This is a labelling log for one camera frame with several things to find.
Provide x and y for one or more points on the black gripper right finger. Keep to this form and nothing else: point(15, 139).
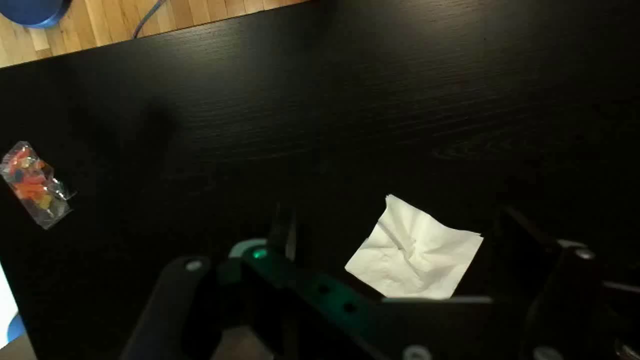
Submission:
point(524, 253)

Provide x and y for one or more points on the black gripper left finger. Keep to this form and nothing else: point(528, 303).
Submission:
point(284, 230)

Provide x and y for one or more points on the white crumpled napkin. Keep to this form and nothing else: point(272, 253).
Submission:
point(413, 255)

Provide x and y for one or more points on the clear candy wrapper packet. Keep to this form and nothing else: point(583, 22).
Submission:
point(34, 184)

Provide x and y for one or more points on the white blue object at edge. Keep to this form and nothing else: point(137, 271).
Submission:
point(10, 320)

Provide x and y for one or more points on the blue round object on floor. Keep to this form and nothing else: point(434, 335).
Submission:
point(34, 13)

